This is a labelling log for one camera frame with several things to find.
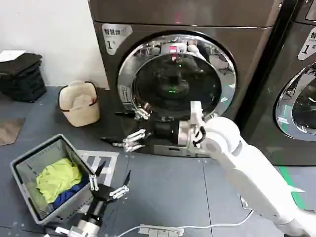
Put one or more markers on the grey dryer with label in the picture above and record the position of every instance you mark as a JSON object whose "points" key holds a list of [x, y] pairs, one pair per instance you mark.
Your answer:
{"points": [[247, 74], [279, 49]]}

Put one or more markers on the white paper sheet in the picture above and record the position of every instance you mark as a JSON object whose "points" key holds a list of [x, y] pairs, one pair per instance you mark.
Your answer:
{"points": [[11, 55]]}

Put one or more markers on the yellow-green garment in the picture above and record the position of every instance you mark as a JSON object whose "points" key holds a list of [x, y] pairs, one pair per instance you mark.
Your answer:
{"points": [[59, 177]]}

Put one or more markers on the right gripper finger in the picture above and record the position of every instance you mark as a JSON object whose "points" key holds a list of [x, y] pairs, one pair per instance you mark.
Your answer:
{"points": [[134, 141], [142, 114]]}

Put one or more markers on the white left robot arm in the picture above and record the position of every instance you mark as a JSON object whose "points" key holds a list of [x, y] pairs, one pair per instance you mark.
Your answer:
{"points": [[81, 228]]}

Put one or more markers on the stack of black crates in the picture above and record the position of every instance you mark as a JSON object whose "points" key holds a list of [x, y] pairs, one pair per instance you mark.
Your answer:
{"points": [[22, 76]]}

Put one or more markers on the grey power strip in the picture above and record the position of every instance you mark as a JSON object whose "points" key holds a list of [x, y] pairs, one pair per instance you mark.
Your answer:
{"points": [[160, 230]]}

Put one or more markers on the beige fabric bag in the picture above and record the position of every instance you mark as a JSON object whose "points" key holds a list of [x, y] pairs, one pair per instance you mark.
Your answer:
{"points": [[81, 108]]}

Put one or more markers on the brown cardboard piece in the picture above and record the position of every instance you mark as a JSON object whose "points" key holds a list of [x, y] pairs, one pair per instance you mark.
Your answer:
{"points": [[10, 129]]}

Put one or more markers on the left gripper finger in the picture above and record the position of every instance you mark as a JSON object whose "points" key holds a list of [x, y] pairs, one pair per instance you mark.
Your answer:
{"points": [[93, 182], [119, 192]]}

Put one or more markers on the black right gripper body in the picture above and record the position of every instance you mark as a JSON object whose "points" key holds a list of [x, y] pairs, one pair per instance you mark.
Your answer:
{"points": [[165, 132]]}

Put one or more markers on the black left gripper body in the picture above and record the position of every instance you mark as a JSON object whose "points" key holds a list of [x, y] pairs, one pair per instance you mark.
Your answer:
{"points": [[101, 197]]}

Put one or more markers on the grey plastic laundry basket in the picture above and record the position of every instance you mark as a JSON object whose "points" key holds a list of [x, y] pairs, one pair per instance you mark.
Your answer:
{"points": [[27, 182]]}

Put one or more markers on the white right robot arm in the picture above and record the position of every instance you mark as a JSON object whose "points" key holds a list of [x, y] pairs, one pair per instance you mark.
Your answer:
{"points": [[249, 170]]}

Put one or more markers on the blue garment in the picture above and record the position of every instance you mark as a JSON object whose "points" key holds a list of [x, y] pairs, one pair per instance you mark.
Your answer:
{"points": [[66, 195]]}

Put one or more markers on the round glass dryer door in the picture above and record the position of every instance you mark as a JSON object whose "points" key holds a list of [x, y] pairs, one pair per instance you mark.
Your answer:
{"points": [[296, 118], [172, 81]]}

